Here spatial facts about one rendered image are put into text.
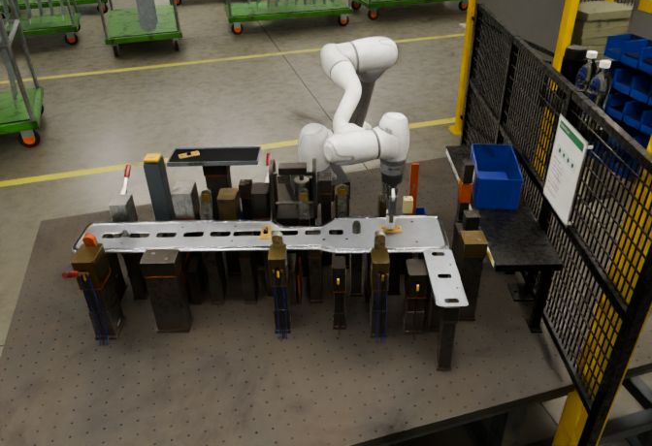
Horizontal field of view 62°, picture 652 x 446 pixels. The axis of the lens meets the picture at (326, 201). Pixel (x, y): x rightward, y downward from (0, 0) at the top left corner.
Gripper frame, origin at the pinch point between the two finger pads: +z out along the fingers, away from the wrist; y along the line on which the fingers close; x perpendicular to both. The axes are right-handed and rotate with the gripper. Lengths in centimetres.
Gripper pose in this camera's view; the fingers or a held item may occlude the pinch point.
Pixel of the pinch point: (390, 219)
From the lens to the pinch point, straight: 201.6
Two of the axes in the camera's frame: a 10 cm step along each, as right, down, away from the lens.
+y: 0.0, 5.3, -8.5
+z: 0.3, 8.5, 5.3
